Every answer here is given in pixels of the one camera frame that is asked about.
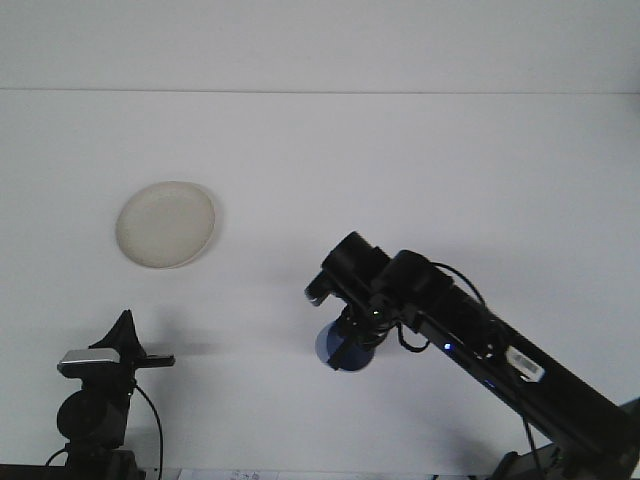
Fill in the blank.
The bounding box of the pale blue cup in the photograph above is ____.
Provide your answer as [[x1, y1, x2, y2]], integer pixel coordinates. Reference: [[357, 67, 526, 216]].
[[314, 321, 377, 374]]

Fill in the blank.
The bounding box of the pale round plate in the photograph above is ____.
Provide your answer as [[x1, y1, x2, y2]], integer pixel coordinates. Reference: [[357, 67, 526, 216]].
[[115, 180, 217, 270]]

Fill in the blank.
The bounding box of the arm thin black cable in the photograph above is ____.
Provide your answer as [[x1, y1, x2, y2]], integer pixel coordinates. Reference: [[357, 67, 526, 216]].
[[132, 382, 165, 474], [397, 262, 544, 476]]

